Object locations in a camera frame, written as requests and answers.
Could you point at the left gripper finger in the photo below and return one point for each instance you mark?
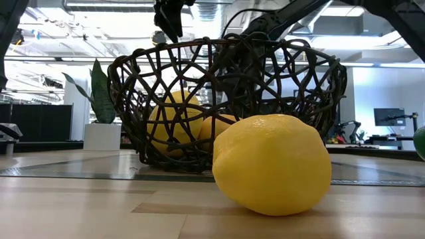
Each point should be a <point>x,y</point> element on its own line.
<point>171,18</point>

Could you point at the small yellow lemon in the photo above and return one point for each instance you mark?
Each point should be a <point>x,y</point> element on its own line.
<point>179,131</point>

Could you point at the large yellow lemon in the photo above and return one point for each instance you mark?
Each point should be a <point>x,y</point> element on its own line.
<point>272,166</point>

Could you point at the dark woven wicker basket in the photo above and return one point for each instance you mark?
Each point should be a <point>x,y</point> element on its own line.
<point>192,164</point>

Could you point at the large bright green lime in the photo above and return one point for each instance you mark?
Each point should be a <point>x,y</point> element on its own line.
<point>421,142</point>

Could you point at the background black robot arm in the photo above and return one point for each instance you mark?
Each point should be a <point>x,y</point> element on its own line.
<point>352,124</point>

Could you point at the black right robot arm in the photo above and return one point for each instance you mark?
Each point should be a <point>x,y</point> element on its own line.
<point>285,16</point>

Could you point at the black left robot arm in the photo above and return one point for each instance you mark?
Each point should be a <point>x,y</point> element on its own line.
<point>10,26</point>

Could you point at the black ceiling dome device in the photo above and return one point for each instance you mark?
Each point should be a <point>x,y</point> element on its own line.
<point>158,37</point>

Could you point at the orange citrus fruit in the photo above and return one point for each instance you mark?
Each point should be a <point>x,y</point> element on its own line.
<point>212,131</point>

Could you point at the green snake plant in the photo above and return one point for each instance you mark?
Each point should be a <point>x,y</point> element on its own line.
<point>101,99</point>

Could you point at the colourful toy pile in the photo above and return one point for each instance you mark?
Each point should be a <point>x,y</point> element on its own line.
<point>336,139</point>

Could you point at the white plant pot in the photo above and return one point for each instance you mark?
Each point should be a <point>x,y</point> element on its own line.
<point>101,137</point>

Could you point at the long ceiling light strip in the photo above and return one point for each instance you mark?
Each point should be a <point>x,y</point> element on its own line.
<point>33,58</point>

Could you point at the dark computer monitor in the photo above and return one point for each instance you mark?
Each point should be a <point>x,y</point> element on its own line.
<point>388,117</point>

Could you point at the black desk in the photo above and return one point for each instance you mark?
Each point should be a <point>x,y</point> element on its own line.
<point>391,138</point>

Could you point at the black room partition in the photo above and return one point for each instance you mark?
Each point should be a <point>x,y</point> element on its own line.
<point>43,123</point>

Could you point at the black-bordered baking mat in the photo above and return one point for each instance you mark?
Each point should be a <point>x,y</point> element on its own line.
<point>99,176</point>

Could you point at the corrugated silver ceiling duct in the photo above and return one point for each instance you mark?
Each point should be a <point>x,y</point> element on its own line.
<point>207,13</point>

